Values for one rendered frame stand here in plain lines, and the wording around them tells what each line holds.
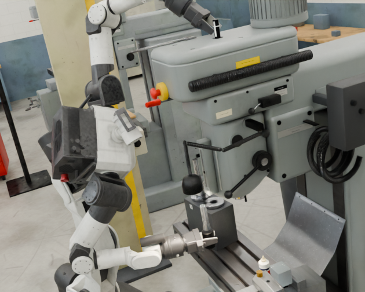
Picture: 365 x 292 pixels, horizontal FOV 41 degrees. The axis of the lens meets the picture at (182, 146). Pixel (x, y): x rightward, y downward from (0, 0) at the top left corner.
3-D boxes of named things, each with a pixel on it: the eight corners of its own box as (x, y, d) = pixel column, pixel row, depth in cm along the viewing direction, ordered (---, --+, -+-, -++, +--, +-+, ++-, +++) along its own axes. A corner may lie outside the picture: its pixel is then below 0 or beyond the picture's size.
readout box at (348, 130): (347, 153, 150) (345, 88, 143) (328, 145, 158) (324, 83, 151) (396, 135, 157) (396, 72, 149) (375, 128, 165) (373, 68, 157)
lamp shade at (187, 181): (178, 192, 170) (175, 176, 168) (192, 183, 175) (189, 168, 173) (193, 196, 165) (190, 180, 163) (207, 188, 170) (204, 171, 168)
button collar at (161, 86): (164, 102, 159) (161, 84, 157) (157, 99, 164) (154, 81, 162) (170, 101, 159) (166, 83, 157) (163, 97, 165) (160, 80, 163)
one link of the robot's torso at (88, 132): (37, 202, 187) (68, 171, 159) (37, 123, 200) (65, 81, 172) (109, 205, 202) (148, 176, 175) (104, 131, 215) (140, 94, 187)
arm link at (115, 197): (86, 220, 168) (105, 190, 165) (79, 204, 175) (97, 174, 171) (113, 225, 176) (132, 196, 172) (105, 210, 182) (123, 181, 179)
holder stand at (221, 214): (216, 251, 212) (210, 211, 205) (189, 233, 230) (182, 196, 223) (238, 240, 217) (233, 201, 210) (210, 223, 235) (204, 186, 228)
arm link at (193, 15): (201, 28, 185) (176, 10, 185) (215, 7, 180) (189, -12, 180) (190, 34, 174) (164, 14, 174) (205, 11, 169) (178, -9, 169)
